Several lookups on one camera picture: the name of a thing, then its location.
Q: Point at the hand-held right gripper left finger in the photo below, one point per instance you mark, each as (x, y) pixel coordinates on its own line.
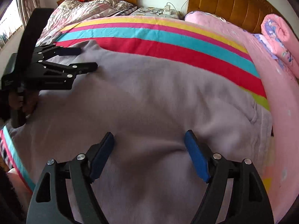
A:
(102, 158)

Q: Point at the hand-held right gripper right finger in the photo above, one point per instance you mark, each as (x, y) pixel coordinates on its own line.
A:
(196, 156)

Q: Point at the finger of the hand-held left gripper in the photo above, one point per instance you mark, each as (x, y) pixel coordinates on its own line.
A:
(81, 68)
(67, 51)

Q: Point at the person's left hand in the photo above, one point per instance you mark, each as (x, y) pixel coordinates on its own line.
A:
(29, 102)

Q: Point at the floral patchwork quilt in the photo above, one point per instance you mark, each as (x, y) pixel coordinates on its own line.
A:
(77, 11)

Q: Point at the window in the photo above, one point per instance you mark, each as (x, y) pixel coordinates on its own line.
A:
(9, 25)

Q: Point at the plaid bed sheet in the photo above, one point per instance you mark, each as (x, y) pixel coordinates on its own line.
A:
(127, 10)
(4, 149)

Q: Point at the nightstand with patterned cover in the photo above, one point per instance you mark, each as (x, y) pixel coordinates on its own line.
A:
(142, 12)

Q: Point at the rainbow striped blanket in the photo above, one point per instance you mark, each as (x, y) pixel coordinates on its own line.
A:
(163, 42)

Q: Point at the black eyeglasses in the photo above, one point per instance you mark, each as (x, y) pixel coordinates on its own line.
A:
(154, 11)

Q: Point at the pink bed sheet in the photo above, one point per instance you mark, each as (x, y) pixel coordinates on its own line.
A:
(275, 93)

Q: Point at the white charger block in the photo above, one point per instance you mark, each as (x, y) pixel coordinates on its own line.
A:
(168, 9)

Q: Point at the rolled pink floral blanket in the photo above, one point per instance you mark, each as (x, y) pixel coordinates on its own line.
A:
(278, 35)

